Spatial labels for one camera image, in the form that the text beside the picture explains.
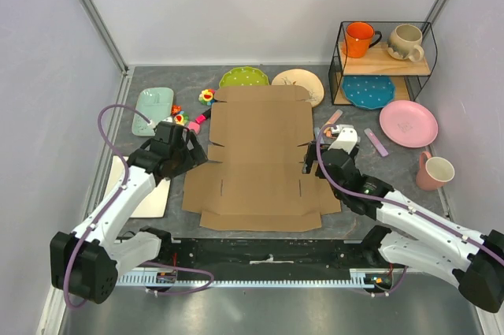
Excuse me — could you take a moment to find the brown cardboard box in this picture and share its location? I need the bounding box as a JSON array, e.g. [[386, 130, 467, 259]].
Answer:
[[182, 85, 341, 232]]

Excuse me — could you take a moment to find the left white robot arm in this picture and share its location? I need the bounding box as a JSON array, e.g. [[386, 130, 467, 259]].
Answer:
[[50, 122, 207, 303]]

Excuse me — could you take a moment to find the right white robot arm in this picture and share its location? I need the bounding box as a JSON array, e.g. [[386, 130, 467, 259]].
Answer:
[[303, 141, 503, 314]]

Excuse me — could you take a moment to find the pink eraser block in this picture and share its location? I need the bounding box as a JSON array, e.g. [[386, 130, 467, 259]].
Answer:
[[187, 121, 201, 135]]

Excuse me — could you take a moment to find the pink black highlighter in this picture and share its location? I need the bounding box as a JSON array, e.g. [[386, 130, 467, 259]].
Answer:
[[195, 110, 211, 124]]

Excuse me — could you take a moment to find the light teal rectangular tray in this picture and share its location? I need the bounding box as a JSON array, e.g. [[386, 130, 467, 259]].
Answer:
[[132, 87, 174, 137]]

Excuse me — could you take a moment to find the purple highlighter pen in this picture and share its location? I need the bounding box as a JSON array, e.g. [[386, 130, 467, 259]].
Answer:
[[364, 128, 389, 158]]

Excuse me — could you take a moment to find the rainbow smiling flower toy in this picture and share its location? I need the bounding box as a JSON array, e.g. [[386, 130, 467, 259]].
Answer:
[[198, 88, 216, 106]]

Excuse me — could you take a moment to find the orange highlighter pen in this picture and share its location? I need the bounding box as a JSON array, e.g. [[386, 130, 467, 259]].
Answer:
[[325, 110, 343, 125]]

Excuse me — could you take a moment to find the white square plate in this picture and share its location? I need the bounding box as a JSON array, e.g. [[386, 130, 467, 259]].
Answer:
[[103, 156, 171, 218]]

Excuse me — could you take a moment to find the cream bird pattern plate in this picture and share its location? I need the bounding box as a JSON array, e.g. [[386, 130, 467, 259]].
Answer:
[[271, 69, 324, 107]]

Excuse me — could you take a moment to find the pink round plate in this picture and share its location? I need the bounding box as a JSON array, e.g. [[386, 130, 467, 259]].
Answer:
[[379, 100, 439, 148]]

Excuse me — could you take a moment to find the blue polka dot plate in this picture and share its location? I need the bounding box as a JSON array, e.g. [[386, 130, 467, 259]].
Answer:
[[342, 76, 395, 110]]

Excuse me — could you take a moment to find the green polka dot plate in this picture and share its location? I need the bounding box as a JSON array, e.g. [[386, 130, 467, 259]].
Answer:
[[219, 66, 269, 87]]

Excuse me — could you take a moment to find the pink mug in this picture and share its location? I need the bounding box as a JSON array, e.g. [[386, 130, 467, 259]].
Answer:
[[416, 151, 455, 191]]

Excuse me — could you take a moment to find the orange mug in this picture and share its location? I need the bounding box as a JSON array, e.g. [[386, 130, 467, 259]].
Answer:
[[342, 21, 383, 58]]

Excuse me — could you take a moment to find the beige ceramic mug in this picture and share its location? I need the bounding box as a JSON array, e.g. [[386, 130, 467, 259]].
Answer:
[[387, 24, 424, 62]]

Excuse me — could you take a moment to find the small flower keychain toy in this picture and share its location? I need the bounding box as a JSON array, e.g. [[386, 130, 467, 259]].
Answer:
[[171, 105, 189, 126]]

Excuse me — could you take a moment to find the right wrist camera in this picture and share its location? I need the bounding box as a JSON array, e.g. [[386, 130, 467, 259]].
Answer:
[[324, 124, 360, 154]]

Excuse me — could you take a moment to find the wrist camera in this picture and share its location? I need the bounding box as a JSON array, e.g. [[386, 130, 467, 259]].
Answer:
[[324, 124, 360, 154], [147, 120, 158, 130]]

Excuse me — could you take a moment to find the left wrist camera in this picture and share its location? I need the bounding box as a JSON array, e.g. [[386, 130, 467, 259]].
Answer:
[[147, 120, 158, 130]]

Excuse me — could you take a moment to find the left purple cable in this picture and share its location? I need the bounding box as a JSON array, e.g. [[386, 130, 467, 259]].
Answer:
[[62, 104, 216, 310]]

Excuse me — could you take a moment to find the purple cable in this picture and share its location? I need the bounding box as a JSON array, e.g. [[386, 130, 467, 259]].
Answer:
[[316, 125, 504, 299], [62, 104, 216, 310]]

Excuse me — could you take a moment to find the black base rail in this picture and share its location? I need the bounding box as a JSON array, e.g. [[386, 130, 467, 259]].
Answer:
[[117, 230, 405, 296]]

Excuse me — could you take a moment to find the black wire wooden shelf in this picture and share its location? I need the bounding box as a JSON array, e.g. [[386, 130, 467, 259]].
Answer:
[[328, 21, 438, 105]]

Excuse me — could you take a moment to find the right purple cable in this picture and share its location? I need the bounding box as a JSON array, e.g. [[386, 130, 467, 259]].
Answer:
[[316, 125, 504, 299]]

